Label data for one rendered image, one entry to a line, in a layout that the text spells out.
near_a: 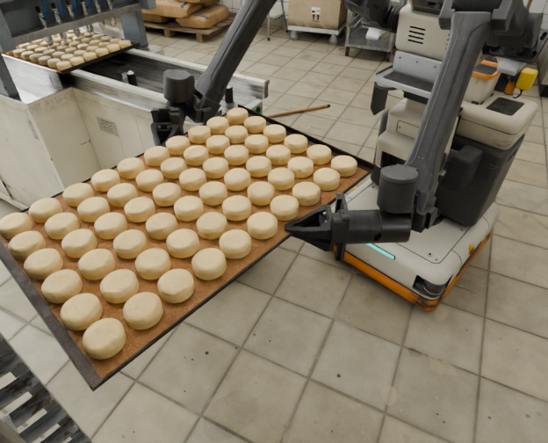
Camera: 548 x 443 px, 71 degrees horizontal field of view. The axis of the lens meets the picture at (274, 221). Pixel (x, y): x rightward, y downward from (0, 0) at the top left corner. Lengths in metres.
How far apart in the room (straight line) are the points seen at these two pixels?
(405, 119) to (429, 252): 0.59
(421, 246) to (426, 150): 1.08
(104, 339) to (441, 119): 0.62
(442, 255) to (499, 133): 0.52
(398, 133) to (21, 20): 1.42
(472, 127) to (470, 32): 0.93
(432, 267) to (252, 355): 0.82
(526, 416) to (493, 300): 0.52
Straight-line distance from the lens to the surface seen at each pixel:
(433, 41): 1.38
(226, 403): 1.59
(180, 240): 0.63
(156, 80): 1.75
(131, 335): 0.56
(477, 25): 0.79
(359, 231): 0.64
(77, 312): 0.59
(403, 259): 1.72
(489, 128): 1.68
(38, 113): 1.76
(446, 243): 1.82
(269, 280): 1.89
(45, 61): 1.89
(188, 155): 0.81
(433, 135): 0.73
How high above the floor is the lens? 1.46
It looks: 42 degrees down
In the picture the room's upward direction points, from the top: straight up
